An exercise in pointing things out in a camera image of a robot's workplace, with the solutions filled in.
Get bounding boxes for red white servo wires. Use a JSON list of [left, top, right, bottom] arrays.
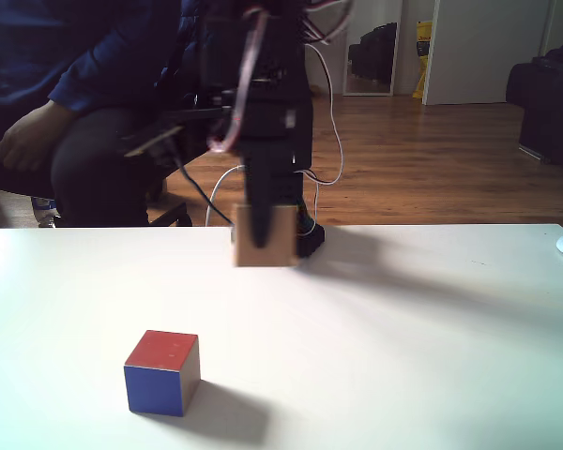
[[303, 0, 354, 48]]

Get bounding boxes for wooden cube with green face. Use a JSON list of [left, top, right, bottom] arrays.
[[232, 202, 297, 268]]

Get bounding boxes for person's hand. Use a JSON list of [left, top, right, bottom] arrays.
[[0, 99, 72, 173]]

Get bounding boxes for small blue white object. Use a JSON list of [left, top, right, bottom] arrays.
[[31, 196, 58, 229]]

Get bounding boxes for black cable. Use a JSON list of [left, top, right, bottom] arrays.
[[168, 140, 236, 226]]

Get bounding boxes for black office chair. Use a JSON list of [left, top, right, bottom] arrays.
[[116, 93, 236, 229]]

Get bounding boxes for pink white ribbon cable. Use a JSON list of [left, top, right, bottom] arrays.
[[208, 7, 271, 154]]

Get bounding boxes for cube with black marker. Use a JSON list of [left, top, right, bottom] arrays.
[[123, 329, 202, 417]]

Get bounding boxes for short white cable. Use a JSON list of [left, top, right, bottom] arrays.
[[205, 164, 245, 227]]

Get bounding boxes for white door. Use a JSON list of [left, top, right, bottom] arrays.
[[421, 0, 554, 107]]

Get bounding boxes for black sofa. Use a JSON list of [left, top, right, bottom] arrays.
[[505, 39, 563, 178]]

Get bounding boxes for yellow bag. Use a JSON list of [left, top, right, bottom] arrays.
[[412, 19, 435, 99]]

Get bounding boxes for leaning mirror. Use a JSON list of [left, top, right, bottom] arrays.
[[342, 0, 403, 98]]

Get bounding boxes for person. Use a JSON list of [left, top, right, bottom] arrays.
[[0, 0, 207, 229]]

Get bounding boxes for long white cable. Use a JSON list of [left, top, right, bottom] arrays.
[[304, 41, 345, 185]]

